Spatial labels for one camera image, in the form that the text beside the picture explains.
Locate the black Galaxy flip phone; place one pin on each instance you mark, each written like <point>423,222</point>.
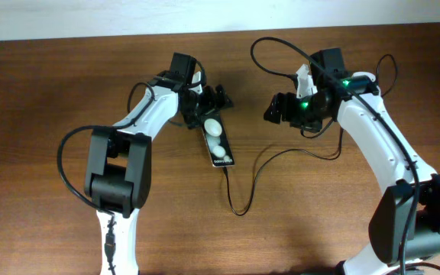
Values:
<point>217,142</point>

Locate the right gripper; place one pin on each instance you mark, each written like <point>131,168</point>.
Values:
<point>286,112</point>

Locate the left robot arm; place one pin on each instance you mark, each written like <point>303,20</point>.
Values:
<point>119,168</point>

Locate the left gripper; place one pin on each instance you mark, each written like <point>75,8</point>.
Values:
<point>211,103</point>

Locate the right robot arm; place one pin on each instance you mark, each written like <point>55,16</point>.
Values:
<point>404,231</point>

